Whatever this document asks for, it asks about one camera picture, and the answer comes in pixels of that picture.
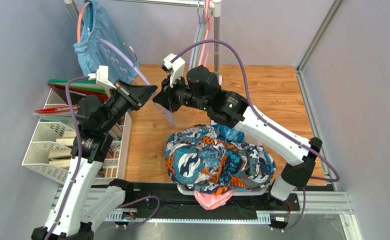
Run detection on white laundry basket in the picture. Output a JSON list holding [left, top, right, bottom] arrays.
[[177, 185, 268, 197]]

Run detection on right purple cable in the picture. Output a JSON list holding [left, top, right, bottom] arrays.
[[170, 39, 340, 183]]

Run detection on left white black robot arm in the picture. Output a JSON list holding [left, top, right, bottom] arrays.
[[31, 80, 157, 240]]

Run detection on white file organizer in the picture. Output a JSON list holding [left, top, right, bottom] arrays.
[[22, 88, 132, 186]]

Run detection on metal clothes rack rail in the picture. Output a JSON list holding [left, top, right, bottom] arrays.
[[121, 0, 206, 8]]

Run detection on green folder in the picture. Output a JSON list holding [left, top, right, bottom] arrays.
[[47, 79, 105, 93]]

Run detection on pink hanger on rack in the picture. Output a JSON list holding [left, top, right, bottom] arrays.
[[197, 0, 214, 66]]

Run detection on aluminium frame post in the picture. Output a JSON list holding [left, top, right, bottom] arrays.
[[296, 0, 344, 72]]

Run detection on pink hanger holding shorts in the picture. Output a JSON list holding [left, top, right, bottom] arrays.
[[77, 1, 91, 43]]

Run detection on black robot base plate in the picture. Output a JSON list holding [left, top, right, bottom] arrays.
[[123, 182, 301, 219]]

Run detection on green hanger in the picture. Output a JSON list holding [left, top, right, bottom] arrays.
[[193, 13, 208, 67]]

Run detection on red flat folder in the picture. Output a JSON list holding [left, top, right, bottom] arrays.
[[35, 106, 71, 115]]

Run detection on patterned blue orange shorts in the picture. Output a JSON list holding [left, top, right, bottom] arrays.
[[164, 124, 276, 194]]

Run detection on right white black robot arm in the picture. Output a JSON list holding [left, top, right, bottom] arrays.
[[153, 63, 322, 201]]

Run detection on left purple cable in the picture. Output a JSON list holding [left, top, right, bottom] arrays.
[[43, 75, 92, 240]]

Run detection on pink shorts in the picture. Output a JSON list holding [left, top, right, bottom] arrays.
[[194, 190, 235, 211]]

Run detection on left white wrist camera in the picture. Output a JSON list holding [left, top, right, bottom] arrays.
[[88, 65, 116, 97]]

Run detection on purple notched hanger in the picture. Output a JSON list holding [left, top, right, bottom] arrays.
[[100, 38, 175, 126]]

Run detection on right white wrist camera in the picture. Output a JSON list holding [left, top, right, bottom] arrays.
[[161, 53, 186, 88]]

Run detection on purple plain hanger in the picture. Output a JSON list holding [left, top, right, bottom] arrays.
[[188, 13, 204, 71]]

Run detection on purple cable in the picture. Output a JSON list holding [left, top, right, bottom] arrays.
[[170, 39, 340, 183], [43, 75, 92, 240]]

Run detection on slotted cable duct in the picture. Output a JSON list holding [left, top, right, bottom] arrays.
[[105, 210, 271, 225]]

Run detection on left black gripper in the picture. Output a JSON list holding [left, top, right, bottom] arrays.
[[99, 79, 158, 134]]

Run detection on red clipboard folder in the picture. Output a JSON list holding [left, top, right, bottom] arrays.
[[48, 83, 109, 105]]

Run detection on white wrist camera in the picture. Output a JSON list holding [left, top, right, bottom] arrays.
[[88, 65, 116, 97], [161, 53, 186, 88]]

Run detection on light blue hung shorts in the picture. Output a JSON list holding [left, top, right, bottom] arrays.
[[74, 0, 139, 83]]

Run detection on metal clothes rack pole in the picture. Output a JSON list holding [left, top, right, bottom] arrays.
[[212, 0, 222, 76]]

